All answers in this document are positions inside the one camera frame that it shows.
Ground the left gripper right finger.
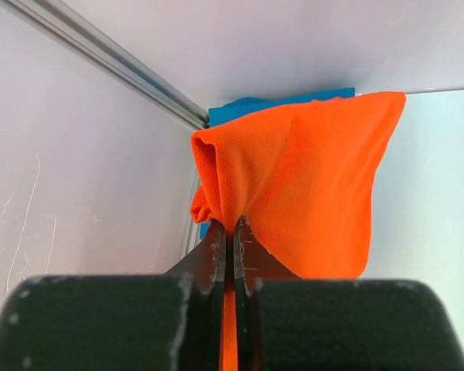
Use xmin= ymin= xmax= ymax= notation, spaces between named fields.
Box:
xmin=233 ymin=218 xmax=464 ymax=370

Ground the aluminium corner post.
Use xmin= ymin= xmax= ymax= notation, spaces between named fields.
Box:
xmin=1 ymin=0 xmax=210 ymax=131

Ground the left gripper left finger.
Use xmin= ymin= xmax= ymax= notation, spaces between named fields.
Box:
xmin=0 ymin=222 xmax=226 ymax=370

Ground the folded blue t shirt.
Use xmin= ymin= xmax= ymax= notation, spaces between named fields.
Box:
xmin=199 ymin=87 xmax=357 ymax=243

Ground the orange t shirt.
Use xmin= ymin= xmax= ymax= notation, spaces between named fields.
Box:
xmin=189 ymin=90 xmax=408 ymax=371

